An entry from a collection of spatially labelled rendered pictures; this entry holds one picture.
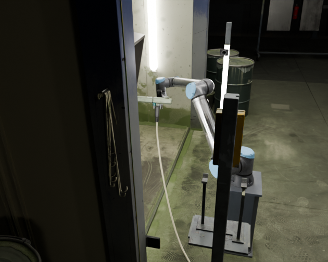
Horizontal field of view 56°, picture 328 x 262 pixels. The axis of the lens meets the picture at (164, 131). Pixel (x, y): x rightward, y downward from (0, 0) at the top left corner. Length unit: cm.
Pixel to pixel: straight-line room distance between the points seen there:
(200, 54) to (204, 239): 292
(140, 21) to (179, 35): 56
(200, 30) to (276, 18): 493
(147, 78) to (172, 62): 44
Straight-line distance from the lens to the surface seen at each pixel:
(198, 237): 178
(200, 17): 416
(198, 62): 426
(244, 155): 228
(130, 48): 145
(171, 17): 423
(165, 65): 437
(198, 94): 228
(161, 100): 253
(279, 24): 893
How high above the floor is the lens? 206
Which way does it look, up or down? 27 degrees down
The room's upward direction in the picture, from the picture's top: 1 degrees counter-clockwise
